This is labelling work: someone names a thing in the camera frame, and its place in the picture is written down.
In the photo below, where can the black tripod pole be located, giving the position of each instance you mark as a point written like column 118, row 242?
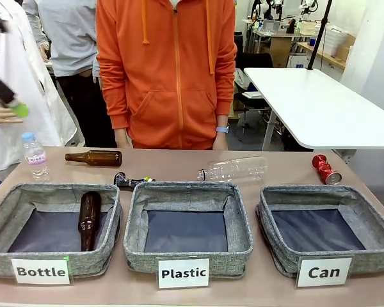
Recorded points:
column 320, row 32

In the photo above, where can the white Can label card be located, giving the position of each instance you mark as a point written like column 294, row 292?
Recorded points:
column 324, row 272

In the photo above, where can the person in orange hoodie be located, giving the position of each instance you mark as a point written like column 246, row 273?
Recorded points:
column 166, row 80

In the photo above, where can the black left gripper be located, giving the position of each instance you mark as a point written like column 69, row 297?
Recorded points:
column 0, row 86

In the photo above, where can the small clear water bottle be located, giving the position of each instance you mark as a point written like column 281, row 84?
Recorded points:
column 35, row 156

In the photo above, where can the white Bottle label card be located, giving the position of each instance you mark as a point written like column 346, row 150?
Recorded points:
column 40, row 272

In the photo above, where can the person in white coat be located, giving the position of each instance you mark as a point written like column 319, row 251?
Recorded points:
column 22, row 80

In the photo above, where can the white side table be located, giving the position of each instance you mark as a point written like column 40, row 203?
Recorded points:
column 320, row 105

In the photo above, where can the light blue wristwatch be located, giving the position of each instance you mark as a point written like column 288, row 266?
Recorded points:
column 222, row 129

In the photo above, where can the crushed red can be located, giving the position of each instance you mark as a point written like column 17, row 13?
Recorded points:
column 326, row 169

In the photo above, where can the large clear plastic bottle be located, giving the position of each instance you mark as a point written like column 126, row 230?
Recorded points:
column 235, row 169

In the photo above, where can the orange-hoodie person left hand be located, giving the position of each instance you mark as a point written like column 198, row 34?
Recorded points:
column 220, row 142

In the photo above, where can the grey fabric basket labelled Bottle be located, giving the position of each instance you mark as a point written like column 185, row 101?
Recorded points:
column 51, row 224

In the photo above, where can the grey fabric basket labelled Plastic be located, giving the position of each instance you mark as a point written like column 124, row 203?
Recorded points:
column 187, row 224

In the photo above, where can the white storage boxes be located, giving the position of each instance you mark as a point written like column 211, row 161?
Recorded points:
column 336, row 36

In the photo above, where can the wooden background desk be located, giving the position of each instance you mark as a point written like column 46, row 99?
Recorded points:
column 323, row 54

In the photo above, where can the grey fabric basket labelled Can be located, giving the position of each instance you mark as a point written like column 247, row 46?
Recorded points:
column 323, row 224

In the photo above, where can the orange-hoodie person right hand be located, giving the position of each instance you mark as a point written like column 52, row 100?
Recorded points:
column 121, row 139

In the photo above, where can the crushed black can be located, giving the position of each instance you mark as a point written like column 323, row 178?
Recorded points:
column 131, row 182

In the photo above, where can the person in grey shirt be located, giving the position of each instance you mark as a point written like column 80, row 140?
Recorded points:
column 70, row 38

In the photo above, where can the white Plastic label card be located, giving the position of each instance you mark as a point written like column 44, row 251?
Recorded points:
column 183, row 272

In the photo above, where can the brown glass bottle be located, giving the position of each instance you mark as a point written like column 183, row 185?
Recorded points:
column 89, row 220
column 96, row 159

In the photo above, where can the hand of white-coat person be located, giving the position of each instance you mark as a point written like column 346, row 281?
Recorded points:
column 1, row 115

